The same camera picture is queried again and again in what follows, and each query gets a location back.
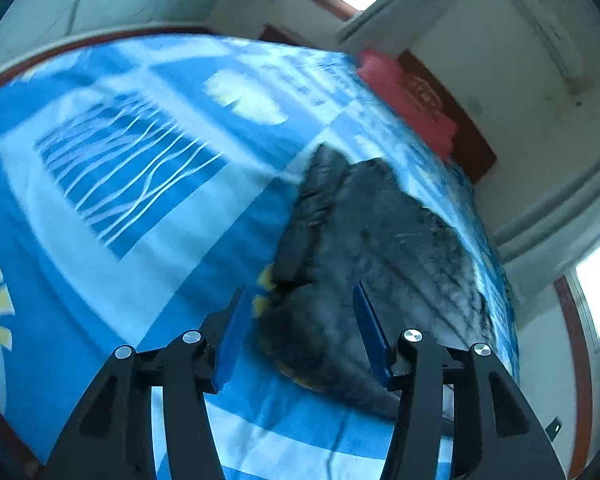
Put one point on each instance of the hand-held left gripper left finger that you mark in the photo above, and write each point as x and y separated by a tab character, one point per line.
232	341

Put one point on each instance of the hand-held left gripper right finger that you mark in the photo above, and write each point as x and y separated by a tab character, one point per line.
372	335

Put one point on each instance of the wooden headboard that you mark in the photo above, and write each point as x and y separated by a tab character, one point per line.
475	155

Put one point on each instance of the white air conditioner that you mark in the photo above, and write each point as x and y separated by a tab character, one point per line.
550	30

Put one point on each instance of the black puffer jacket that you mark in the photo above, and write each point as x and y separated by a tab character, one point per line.
380	240

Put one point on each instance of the red pillow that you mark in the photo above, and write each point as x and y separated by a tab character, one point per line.
395	100

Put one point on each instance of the blue white patterned bedsheet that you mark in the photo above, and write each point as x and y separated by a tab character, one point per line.
130	210

